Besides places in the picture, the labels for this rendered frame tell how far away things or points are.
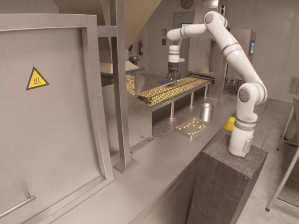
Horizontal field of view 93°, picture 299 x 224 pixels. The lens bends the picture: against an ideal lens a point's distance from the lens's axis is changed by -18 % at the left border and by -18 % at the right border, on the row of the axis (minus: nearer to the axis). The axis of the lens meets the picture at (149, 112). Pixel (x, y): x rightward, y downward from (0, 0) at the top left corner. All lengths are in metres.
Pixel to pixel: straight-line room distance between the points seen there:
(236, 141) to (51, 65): 0.73
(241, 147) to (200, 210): 0.46
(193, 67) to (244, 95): 0.87
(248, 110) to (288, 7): 4.41
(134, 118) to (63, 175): 0.38
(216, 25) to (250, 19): 4.16
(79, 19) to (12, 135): 0.31
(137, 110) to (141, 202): 0.38
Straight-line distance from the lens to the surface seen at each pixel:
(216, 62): 1.51
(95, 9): 0.62
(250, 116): 0.73
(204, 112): 1.08
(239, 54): 0.80
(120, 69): 0.54
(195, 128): 1.00
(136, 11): 0.69
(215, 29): 0.88
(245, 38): 1.51
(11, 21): 0.40
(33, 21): 0.41
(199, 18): 1.56
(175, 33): 1.10
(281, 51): 4.92
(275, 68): 4.95
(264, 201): 1.86
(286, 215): 1.86
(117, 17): 0.53
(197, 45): 1.50
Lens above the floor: 1.27
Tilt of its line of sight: 24 degrees down
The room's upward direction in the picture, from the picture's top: straight up
